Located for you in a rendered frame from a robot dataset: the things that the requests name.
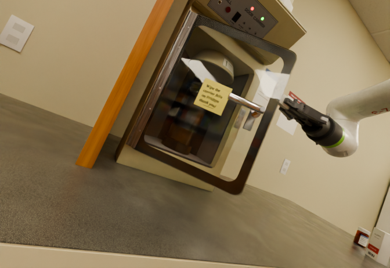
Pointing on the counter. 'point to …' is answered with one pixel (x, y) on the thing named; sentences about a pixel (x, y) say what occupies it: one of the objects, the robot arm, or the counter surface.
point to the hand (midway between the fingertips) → (281, 99)
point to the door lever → (247, 105)
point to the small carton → (286, 2)
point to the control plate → (227, 0)
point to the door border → (162, 80)
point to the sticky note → (213, 96)
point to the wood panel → (129, 72)
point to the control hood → (280, 31)
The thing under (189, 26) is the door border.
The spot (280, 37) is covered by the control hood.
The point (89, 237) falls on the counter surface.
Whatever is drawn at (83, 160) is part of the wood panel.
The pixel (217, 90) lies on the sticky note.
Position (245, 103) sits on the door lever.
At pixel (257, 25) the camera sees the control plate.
